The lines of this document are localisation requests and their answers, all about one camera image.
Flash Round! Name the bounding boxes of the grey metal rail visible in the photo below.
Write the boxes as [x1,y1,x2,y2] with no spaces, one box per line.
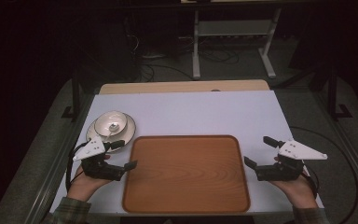
[310,90,358,200]
[24,92,97,224]

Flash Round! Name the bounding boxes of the person's left hand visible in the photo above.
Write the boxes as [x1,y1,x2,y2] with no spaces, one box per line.
[66,154,112,203]

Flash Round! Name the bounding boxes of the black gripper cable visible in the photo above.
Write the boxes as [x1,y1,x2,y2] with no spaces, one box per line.
[64,140,90,193]
[288,125,358,224]

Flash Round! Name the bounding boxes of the person's right hand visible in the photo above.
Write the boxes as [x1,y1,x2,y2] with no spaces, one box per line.
[268,156,320,210]

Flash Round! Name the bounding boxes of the light wooden table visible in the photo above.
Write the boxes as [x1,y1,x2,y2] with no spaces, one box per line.
[98,78,271,95]

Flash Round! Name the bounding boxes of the metal spoon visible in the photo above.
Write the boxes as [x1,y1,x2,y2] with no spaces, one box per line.
[103,122,121,140]

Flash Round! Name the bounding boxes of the black floor cables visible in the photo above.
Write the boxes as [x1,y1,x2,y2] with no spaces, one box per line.
[138,46,241,83]

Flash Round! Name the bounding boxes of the white table mat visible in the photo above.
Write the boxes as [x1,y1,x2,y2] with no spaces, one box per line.
[48,90,324,217]

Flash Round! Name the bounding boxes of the black metal stand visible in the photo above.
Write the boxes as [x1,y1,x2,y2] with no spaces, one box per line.
[326,63,354,121]
[61,59,84,121]

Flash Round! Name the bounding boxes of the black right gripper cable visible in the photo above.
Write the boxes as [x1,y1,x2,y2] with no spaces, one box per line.
[288,125,358,224]

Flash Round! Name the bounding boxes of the white ceramic saucer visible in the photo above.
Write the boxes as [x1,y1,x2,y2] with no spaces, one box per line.
[85,113,137,154]

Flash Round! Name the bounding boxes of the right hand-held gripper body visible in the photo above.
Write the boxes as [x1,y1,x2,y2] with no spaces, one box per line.
[255,139,328,182]

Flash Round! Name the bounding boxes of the white ceramic bowl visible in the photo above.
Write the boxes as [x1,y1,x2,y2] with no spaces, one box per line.
[93,110,129,138]

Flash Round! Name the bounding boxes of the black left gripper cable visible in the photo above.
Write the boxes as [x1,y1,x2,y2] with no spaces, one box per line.
[64,140,90,193]

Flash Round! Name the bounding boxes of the brown wooden tray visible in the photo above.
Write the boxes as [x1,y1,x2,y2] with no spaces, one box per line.
[121,134,252,215]

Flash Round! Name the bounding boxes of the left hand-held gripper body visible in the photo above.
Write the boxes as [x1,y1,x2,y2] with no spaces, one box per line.
[72,135,127,182]

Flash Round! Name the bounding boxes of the white metal desk frame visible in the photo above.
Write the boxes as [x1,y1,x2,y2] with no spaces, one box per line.
[191,7,282,81]

